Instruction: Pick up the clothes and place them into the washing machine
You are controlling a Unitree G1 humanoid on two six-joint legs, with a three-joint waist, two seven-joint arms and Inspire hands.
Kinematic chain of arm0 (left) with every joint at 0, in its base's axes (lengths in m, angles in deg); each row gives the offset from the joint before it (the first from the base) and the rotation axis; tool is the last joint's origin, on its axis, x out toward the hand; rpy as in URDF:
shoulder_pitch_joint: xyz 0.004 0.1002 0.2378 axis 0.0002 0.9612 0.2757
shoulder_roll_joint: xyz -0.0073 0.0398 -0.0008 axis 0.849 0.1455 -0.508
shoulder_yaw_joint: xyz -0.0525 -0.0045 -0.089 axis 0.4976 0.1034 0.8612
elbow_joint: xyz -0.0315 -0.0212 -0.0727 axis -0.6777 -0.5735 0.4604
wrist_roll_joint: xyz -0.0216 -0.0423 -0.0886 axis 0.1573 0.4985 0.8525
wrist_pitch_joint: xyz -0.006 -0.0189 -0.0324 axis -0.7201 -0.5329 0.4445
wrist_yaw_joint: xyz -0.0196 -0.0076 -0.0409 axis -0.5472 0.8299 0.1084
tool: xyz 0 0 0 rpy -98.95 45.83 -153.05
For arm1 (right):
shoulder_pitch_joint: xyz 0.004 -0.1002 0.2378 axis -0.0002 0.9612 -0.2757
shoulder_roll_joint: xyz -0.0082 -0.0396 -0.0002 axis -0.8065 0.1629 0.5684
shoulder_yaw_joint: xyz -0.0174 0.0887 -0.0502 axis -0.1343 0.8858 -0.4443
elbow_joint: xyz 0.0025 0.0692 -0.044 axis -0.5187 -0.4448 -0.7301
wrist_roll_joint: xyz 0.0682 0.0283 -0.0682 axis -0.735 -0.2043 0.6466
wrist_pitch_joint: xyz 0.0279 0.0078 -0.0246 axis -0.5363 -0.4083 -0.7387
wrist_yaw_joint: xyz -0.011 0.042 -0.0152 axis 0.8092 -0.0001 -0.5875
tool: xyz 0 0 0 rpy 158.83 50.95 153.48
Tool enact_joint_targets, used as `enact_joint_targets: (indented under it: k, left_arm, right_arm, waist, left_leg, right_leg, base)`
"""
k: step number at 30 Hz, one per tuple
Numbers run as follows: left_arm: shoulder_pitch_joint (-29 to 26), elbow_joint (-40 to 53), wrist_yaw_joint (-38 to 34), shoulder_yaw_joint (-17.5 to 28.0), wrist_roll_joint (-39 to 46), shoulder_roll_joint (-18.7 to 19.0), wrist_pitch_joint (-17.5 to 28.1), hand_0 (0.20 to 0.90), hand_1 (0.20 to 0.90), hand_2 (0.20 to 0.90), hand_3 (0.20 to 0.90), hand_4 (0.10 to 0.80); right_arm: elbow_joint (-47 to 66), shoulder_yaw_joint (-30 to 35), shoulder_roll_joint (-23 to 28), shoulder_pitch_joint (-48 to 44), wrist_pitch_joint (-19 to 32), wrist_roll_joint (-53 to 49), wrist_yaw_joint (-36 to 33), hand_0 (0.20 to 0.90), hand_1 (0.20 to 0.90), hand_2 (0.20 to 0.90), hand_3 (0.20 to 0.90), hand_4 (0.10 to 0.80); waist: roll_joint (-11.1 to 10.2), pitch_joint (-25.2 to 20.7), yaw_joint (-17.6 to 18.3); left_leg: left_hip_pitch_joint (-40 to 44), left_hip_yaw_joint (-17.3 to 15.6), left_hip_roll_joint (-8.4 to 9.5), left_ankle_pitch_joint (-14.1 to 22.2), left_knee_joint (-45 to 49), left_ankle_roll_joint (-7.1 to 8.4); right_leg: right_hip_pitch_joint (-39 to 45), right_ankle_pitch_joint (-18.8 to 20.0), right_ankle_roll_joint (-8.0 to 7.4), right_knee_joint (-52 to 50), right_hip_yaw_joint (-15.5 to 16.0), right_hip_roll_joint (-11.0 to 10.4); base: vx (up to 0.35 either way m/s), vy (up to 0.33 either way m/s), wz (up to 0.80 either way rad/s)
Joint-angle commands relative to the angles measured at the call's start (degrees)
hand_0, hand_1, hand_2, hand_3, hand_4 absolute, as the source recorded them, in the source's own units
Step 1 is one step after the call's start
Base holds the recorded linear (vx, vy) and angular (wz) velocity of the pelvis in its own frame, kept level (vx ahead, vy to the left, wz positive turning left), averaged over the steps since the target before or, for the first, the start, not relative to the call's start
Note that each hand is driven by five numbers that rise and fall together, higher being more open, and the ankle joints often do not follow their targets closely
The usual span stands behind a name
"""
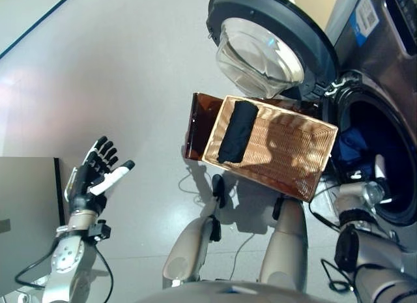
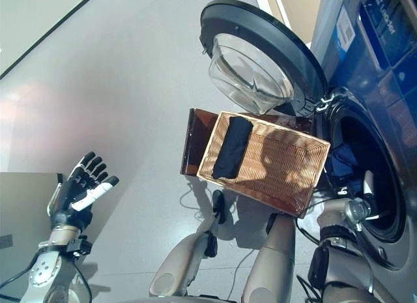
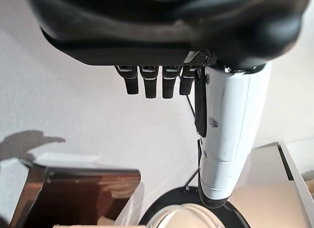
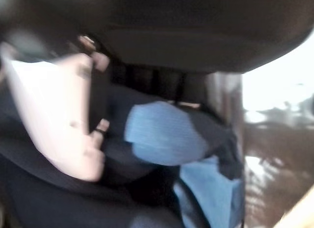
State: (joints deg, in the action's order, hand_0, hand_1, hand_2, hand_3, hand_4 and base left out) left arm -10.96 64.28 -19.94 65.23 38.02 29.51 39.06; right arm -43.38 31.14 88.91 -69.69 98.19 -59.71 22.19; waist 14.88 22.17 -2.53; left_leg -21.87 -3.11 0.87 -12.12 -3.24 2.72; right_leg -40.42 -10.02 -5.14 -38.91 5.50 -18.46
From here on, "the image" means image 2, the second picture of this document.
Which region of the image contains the blue barcode sticker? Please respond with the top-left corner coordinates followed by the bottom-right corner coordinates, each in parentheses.
top-left (335, 5), bottom-right (356, 51)

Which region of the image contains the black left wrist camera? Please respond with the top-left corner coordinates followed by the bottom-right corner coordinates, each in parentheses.
top-left (68, 238), bottom-right (93, 257)

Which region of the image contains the grey front-load washing machine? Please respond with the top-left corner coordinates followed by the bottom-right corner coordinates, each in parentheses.
top-left (309, 0), bottom-right (417, 303)

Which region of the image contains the grey robot torso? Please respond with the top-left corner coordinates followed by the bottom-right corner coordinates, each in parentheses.
top-left (123, 295), bottom-right (244, 303)

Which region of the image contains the grey cabinet with black edge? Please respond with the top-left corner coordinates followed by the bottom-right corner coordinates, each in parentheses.
top-left (0, 172), bottom-right (63, 284)

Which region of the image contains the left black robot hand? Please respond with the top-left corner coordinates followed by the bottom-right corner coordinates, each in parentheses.
top-left (48, 151), bottom-right (120, 229)

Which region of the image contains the white built-in cabinet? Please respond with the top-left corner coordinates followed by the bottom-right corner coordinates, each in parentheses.
top-left (253, 0), bottom-right (323, 45)

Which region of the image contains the round glass washer door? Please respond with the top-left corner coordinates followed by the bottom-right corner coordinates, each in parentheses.
top-left (199, 0), bottom-right (328, 117)

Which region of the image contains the right silver robot leg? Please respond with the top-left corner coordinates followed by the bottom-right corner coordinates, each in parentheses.
top-left (242, 213), bottom-right (296, 303)

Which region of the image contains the rectangular wicker basket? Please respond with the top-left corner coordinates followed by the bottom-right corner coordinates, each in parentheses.
top-left (196, 110), bottom-right (332, 218)

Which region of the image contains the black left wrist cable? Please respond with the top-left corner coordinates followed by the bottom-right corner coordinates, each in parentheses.
top-left (0, 259), bottom-right (91, 303)

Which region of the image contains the blue garment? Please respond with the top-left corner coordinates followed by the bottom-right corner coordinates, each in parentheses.
top-left (326, 145), bottom-right (363, 194)

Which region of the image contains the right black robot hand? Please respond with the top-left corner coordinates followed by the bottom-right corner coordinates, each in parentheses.
top-left (360, 171), bottom-right (390, 221)

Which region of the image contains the large black rolled garment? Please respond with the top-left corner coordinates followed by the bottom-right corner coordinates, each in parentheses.
top-left (211, 116), bottom-right (253, 180)

